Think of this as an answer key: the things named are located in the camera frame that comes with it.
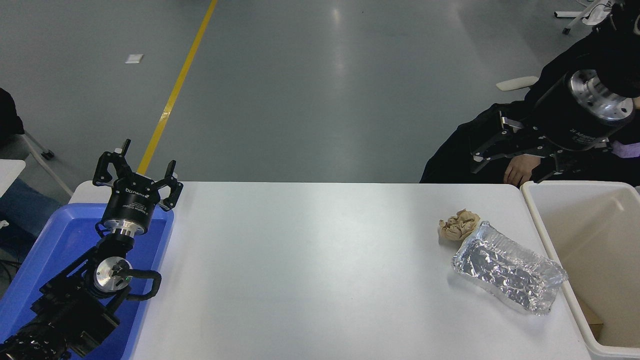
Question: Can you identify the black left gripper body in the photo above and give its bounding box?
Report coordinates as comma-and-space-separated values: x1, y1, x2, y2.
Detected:
101, 173, 161, 232

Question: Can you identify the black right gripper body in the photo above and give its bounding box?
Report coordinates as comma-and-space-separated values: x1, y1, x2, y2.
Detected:
531, 75, 635, 152

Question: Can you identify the foil tray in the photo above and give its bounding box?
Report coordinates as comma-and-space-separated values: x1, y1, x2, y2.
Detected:
452, 221, 569, 317

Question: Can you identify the person's hand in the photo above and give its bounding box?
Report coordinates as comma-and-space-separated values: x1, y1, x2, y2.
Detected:
503, 154, 543, 188

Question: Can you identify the person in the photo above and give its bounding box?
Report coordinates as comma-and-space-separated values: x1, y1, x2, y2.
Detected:
420, 30, 640, 185
0, 87, 62, 251

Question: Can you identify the white chair armrest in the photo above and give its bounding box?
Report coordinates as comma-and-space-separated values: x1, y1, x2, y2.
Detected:
496, 76, 540, 92

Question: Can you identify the blue plastic tray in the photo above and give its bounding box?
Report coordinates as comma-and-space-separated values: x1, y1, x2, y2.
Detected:
0, 202, 175, 360

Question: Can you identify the large pale plastic bin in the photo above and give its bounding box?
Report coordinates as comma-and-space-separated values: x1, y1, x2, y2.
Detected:
520, 180, 640, 360

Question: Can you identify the crumpled tan paper ball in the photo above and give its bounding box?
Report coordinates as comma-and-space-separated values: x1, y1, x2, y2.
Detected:
439, 209, 481, 243

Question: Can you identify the small white table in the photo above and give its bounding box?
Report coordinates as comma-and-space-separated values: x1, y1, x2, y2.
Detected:
0, 159, 27, 198

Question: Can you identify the white wheeled stand base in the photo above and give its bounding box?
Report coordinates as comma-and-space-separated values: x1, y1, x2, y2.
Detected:
554, 0, 617, 35

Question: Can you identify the brown cardboard piece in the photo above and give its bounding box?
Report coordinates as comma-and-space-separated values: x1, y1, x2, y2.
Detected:
576, 299, 604, 338

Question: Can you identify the grey chair leg frame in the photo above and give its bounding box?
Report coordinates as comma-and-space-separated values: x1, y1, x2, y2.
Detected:
20, 131, 75, 197

